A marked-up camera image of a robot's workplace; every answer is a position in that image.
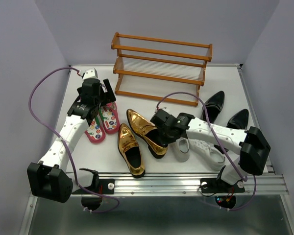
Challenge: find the pink sandal outer left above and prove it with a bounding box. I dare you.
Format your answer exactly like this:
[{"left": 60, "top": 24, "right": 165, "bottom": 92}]
[{"left": 85, "top": 116, "right": 106, "bottom": 144}]

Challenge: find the gold loafer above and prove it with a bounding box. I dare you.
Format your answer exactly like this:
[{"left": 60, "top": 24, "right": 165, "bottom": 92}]
[
  {"left": 118, "top": 123, "right": 146, "bottom": 178},
  {"left": 126, "top": 109, "right": 168, "bottom": 159}
]

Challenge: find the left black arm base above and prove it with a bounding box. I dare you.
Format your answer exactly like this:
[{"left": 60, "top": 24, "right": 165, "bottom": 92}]
[{"left": 72, "top": 168, "right": 118, "bottom": 213}]

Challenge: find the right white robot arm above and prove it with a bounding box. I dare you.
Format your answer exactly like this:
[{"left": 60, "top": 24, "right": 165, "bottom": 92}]
[{"left": 150, "top": 109, "right": 271, "bottom": 191}]

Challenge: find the pink sandal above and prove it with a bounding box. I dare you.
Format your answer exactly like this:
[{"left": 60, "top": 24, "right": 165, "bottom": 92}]
[
  {"left": 85, "top": 116, "right": 106, "bottom": 144},
  {"left": 99, "top": 102, "right": 120, "bottom": 135}
]

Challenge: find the orange wooden shoe shelf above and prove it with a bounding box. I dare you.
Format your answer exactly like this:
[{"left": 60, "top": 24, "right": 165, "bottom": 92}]
[{"left": 111, "top": 32, "right": 213, "bottom": 101}]

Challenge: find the white sneaker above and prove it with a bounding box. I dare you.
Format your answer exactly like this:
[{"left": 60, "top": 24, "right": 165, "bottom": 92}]
[
  {"left": 188, "top": 139, "right": 225, "bottom": 171},
  {"left": 173, "top": 138, "right": 190, "bottom": 163}
]

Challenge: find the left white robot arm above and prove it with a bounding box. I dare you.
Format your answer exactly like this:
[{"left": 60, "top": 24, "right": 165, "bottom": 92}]
[{"left": 27, "top": 78, "right": 116, "bottom": 203}]

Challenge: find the aluminium front rail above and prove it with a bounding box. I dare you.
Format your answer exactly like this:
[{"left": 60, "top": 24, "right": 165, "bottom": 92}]
[{"left": 63, "top": 171, "right": 289, "bottom": 196}]

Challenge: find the white sneaker right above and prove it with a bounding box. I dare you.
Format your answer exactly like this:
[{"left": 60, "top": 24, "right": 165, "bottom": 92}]
[{"left": 188, "top": 139, "right": 225, "bottom": 171}]

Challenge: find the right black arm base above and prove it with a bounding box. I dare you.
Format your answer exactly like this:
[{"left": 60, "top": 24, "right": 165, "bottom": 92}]
[{"left": 197, "top": 166, "right": 245, "bottom": 211}]

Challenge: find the black loafer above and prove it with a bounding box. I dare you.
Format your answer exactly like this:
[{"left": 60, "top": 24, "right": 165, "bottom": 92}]
[
  {"left": 200, "top": 91, "right": 225, "bottom": 121},
  {"left": 214, "top": 109, "right": 249, "bottom": 152}
]

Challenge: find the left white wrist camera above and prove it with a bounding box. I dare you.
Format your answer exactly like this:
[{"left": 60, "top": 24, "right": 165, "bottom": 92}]
[{"left": 82, "top": 68, "right": 98, "bottom": 80}]

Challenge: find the white sneaker left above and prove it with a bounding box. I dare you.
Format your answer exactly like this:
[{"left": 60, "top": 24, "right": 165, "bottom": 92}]
[{"left": 173, "top": 138, "right": 190, "bottom": 163}]

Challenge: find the pink sandal inner right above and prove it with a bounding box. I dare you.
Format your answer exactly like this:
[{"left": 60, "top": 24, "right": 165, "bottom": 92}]
[{"left": 99, "top": 102, "right": 120, "bottom": 135}]

